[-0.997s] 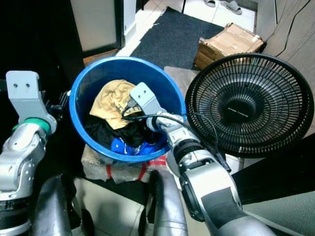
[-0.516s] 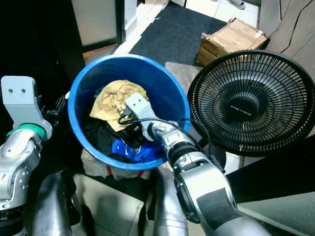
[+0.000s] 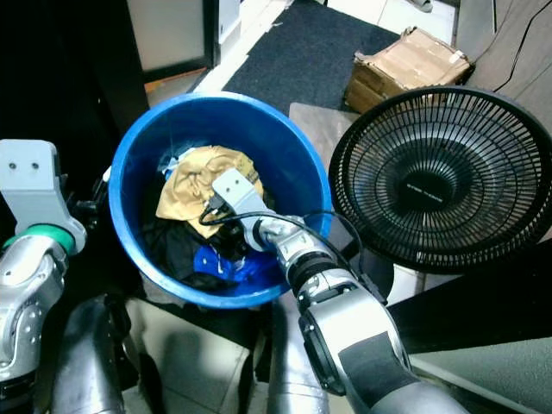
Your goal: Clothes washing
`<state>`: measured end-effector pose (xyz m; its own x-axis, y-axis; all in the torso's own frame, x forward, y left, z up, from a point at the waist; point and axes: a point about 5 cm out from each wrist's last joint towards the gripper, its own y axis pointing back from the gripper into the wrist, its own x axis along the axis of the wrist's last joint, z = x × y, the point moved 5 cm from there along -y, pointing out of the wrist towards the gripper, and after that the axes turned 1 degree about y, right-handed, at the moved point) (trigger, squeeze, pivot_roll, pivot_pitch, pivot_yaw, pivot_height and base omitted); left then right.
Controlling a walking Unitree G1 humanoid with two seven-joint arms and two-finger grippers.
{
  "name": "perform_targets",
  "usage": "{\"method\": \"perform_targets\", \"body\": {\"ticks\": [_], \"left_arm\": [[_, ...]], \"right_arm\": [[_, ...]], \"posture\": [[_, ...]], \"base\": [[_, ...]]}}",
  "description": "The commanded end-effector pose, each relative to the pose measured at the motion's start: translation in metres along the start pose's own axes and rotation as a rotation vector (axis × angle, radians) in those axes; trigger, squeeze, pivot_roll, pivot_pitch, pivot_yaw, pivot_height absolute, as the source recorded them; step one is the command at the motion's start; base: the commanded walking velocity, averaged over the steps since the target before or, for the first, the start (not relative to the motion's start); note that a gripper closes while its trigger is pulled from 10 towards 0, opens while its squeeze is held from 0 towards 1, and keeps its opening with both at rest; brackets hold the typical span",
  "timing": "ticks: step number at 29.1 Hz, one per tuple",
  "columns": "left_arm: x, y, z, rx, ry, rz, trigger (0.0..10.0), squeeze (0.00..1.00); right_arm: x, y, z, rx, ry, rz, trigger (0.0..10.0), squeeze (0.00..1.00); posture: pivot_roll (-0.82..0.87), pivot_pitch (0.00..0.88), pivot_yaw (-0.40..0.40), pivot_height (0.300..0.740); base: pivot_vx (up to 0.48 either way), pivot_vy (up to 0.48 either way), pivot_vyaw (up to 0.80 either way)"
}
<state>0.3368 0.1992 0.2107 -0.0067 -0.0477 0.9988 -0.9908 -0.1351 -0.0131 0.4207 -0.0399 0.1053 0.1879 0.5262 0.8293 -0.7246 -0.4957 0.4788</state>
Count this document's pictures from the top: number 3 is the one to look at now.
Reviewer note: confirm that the dark navy garment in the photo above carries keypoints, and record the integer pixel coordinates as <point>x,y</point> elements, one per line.
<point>172,246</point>

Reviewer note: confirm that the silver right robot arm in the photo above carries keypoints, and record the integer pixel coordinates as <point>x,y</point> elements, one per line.
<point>354,328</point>

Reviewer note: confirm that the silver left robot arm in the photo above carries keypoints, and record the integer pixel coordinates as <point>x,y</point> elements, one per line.
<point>26,302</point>

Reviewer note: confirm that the light blue cloth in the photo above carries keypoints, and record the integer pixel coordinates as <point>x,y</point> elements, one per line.
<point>174,159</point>

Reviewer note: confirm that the tan cloth garment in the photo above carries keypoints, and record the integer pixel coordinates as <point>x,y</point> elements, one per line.
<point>190,181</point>

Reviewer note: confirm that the royal blue garment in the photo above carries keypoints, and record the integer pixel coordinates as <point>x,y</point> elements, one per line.
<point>207,259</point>

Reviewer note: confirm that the grey black-framed door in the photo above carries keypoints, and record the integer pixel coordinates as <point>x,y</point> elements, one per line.
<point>168,34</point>

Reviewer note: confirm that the blue plastic laundry bucket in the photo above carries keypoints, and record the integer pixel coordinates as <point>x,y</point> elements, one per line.
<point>289,147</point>

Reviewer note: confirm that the dark grey floor mat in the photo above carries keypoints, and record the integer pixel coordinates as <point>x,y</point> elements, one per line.
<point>302,52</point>

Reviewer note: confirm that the brown cardboard box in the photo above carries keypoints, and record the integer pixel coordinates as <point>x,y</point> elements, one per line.
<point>405,65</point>

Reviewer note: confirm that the black floor fan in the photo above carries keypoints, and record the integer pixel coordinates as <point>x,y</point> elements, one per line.
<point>440,185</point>

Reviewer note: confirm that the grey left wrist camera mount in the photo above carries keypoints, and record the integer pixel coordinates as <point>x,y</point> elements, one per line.
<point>34,185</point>

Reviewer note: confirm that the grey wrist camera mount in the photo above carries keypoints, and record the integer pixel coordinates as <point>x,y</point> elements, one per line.
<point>34,185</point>
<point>237,191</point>

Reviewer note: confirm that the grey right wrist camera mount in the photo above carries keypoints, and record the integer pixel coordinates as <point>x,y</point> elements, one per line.
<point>237,191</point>

